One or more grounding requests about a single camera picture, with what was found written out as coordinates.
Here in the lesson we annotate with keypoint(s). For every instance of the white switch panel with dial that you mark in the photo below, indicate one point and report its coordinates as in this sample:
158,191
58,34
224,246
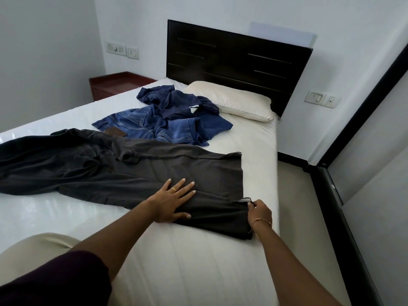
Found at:
115,48

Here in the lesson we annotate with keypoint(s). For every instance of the person's right fingers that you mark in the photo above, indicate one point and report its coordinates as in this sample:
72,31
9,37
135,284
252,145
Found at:
254,207

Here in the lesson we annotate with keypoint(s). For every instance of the gold bangle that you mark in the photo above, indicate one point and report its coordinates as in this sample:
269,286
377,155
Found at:
263,221

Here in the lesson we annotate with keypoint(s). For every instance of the person's left forearm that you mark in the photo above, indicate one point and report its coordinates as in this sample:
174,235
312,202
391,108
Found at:
121,232

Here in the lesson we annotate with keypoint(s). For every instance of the cream pillow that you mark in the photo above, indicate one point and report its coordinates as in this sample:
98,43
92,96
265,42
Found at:
236,101

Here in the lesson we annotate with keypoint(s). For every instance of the blue denim jeans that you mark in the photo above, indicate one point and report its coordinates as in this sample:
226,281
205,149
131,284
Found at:
127,119

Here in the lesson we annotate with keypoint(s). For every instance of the small white switch plate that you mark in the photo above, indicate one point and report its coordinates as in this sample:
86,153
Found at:
331,101

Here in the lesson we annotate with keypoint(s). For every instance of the beige trouser leg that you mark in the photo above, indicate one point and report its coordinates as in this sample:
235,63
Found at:
35,248

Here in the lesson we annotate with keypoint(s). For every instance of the white double switch panel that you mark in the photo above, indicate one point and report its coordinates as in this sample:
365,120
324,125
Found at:
314,97

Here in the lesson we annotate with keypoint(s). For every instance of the person's right hand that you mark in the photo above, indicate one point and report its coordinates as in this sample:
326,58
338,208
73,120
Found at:
261,213

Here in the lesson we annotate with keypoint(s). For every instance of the dark grey trousers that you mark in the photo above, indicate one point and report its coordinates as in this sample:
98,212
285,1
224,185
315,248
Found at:
127,175

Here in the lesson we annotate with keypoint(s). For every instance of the reddish brown bedside table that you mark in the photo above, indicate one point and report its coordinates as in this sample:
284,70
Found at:
114,82

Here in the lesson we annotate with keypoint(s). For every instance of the navy blue shirt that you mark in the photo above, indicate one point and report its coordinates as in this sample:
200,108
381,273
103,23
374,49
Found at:
178,101

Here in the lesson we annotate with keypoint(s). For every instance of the bed with white sheet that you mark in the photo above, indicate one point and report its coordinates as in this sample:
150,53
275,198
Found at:
191,267

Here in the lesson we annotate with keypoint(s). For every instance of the person's right forearm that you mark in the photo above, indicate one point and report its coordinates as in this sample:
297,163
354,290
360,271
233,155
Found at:
293,267

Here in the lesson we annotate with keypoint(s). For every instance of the black door frame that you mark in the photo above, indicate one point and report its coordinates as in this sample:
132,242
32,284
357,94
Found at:
338,200

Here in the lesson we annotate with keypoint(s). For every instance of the person's left middle finger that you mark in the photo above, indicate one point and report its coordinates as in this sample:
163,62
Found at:
186,188

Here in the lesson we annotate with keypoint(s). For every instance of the white wall socket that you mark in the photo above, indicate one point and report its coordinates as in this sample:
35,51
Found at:
132,52

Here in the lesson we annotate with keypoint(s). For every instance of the person's left little finger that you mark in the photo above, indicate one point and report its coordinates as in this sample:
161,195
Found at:
167,184

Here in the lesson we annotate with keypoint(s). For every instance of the person's left thumb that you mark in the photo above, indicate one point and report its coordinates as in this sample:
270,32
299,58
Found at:
181,216

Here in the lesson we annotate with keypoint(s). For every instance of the dark maroon sleeve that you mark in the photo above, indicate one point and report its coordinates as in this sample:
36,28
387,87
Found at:
57,280

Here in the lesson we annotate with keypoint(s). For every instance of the dark wooden headboard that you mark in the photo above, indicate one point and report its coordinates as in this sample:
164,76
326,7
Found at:
229,54

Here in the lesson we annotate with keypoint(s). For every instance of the person's left hand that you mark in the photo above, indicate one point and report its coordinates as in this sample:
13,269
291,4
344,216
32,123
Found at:
165,203

